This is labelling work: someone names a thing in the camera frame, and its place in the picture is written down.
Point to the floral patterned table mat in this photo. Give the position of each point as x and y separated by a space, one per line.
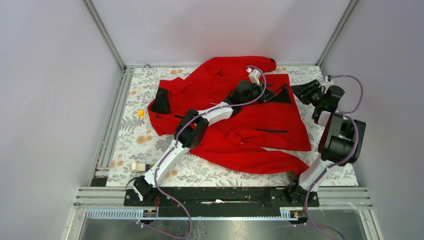
138 142

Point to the small yellow cube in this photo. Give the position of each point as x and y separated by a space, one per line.
140 113

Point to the aluminium frame rail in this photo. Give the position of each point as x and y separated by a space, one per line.
343 213

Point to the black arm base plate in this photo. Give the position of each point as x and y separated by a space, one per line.
217 201

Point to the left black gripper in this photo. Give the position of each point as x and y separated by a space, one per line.
266 95

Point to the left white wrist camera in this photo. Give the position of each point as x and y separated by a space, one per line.
254 75

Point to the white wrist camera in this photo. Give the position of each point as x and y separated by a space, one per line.
254 75
327 82

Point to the red zip-up jacket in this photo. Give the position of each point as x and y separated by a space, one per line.
253 141

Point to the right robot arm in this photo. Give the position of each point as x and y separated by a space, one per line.
340 143

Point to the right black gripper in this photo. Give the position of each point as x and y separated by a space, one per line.
304 90

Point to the multicoloured block row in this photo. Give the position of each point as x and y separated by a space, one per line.
140 167

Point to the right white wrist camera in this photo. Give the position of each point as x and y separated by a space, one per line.
327 82

